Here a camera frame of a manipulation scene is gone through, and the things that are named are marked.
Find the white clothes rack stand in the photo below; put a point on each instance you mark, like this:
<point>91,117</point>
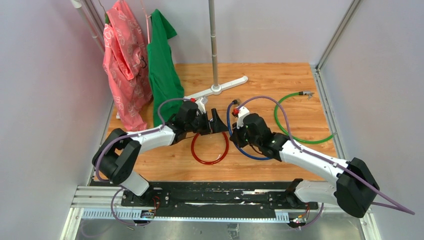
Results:
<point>216,88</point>

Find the red cable lock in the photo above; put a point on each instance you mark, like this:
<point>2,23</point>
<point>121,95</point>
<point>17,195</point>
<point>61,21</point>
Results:
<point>210,150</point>

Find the pink patterned garment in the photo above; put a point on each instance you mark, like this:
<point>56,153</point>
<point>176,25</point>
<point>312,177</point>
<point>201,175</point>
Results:
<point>125,62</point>

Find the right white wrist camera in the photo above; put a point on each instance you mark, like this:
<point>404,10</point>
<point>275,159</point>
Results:
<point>240,113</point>

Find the green cable lock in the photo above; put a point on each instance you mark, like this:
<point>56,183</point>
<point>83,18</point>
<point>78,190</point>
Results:
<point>285,131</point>

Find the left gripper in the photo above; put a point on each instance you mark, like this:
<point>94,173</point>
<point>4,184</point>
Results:
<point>217,125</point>

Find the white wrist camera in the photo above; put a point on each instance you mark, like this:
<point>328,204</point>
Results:
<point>201,104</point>
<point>240,113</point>

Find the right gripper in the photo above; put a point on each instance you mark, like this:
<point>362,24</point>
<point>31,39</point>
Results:
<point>235,137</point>

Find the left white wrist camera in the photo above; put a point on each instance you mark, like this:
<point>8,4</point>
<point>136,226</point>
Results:
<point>201,104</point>

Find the aluminium frame rail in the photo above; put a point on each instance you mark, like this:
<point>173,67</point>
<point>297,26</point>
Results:
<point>96,214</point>

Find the green t-shirt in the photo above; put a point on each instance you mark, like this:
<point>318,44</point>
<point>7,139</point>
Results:
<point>164,81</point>

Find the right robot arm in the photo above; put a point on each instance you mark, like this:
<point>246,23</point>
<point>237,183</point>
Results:
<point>347,182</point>

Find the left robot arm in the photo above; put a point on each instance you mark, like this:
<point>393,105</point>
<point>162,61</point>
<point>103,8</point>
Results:
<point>117,156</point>

